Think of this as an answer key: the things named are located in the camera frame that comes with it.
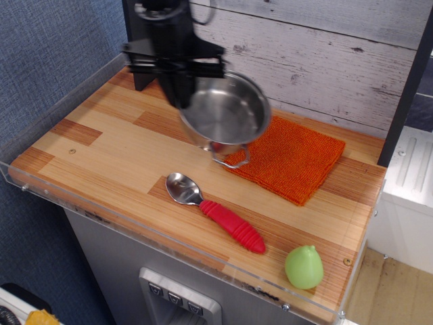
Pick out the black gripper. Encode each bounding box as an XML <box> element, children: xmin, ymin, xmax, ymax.
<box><xmin>129</xmin><ymin>9</ymin><xmax>225</xmax><ymax>109</ymax></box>

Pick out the stainless steel pot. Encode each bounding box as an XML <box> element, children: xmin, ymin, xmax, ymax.
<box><xmin>179</xmin><ymin>70</ymin><xmax>271</xmax><ymax>169</ymax></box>

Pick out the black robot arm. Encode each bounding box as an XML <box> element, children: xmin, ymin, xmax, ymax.
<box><xmin>123</xmin><ymin>1</ymin><xmax>225</xmax><ymax>109</ymax></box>

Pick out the orange knitted cloth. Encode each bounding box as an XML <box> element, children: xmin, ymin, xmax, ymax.
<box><xmin>226</xmin><ymin>116</ymin><xmax>346</xmax><ymax>206</ymax></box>

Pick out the grey toy fridge cabinet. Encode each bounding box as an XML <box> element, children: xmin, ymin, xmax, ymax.
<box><xmin>66</xmin><ymin>211</ymin><xmax>309</xmax><ymax>324</ymax></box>

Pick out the silver dispenser button panel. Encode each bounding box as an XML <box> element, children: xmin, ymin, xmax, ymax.
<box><xmin>139</xmin><ymin>267</ymin><xmax>223</xmax><ymax>324</ymax></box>

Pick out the green plastic pear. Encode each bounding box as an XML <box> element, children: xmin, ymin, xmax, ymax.
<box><xmin>285</xmin><ymin>245</ymin><xmax>324</xmax><ymax>290</ymax></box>

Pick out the white ridged side counter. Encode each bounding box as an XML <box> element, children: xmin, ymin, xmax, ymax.
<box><xmin>367</xmin><ymin>127</ymin><xmax>432</xmax><ymax>274</ymax></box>

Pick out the yellow object at corner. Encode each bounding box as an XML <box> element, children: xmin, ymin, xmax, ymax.
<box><xmin>25</xmin><ymin>309</ymin><xmax>60</xmax><ymax>325</ymax></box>

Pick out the dark left support post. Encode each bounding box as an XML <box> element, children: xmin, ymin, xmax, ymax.
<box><xmin>122</xmin><ymin>0</ymin><xmax>156</xmax><ymax>91</ymax></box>

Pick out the dark support post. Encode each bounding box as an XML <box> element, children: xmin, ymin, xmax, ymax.
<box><xmin>122</xmin><ymin>0</ymin><xmax>156</xmax><ymax>91</ymax></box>
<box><xmin>377</xmin><ymin>9</ymin><xmax>432</xmax><ymax>167</ymax></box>

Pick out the black cable loop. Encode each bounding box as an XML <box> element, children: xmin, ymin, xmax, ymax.
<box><xmin>189</xmin><ymin>0</ymin><xmax>217</xmax><ymax>26</ymax></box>

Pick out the red handled metal spoon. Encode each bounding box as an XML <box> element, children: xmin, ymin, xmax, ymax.
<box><xmin>166</xmin><ymin>172</ymin><xmax>266</xmax><ymax>254</ymax></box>

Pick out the clear acrylic guard rail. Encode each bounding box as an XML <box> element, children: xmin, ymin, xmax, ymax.
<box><xmin>1</xmin><ymin>56</ymin><xmax>385</xmax><ymax>324</ymax></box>

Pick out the dark right support post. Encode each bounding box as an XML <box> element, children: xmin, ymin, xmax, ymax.
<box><xmin>377</xmin><ymin>9</ymin><xmax>432</xmax><ymax>167</ymax></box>

